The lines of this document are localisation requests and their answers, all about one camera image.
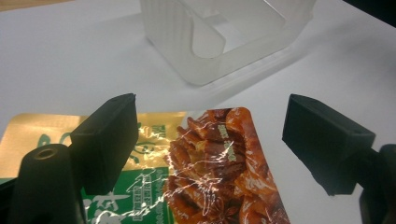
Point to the translucent white plastic box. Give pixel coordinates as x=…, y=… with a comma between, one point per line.
x=218, y=40

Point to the gold and green snack packet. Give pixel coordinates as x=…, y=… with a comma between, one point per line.
x=211, y=161

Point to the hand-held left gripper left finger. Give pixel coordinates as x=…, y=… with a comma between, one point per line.
x=99, y=146

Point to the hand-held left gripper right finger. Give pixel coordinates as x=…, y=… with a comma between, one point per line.
x=323, y=137

